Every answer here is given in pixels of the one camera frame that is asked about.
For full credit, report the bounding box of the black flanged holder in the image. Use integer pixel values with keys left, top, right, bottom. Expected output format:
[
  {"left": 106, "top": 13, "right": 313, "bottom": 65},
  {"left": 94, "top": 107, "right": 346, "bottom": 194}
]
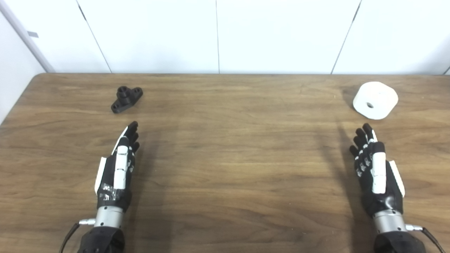
[{"left": 111, "top": 86, "right": 143, "bottom": 114}]

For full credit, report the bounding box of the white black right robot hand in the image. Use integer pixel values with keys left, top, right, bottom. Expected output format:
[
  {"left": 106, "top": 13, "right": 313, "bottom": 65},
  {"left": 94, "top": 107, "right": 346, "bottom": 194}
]
[{"left": 349, "top": 123, "right": 406, "bottom": 216}]

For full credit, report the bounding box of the grey wall corner trim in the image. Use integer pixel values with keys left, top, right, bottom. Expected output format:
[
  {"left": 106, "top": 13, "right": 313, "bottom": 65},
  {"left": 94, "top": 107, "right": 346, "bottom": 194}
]
[{"left": 0, "top": 0, "right": 56, "bottom": 73}]

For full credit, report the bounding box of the round white plastic piece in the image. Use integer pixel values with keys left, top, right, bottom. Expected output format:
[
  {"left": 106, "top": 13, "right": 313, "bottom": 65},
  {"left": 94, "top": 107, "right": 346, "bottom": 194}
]
[{"left": 353, "top": 82, "right": 399, "bottom": 120}]

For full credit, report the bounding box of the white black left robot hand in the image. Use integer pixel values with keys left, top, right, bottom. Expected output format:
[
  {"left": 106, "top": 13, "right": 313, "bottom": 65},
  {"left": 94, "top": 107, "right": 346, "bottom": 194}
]
[{"left": 94, "top": 121, "right": 140, "bottom": 212}]

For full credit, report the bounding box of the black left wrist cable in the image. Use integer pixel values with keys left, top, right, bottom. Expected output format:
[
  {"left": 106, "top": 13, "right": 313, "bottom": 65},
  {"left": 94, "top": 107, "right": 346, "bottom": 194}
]
[{"left": 59, "top": 219, "right": 96, "bottom": 253}]

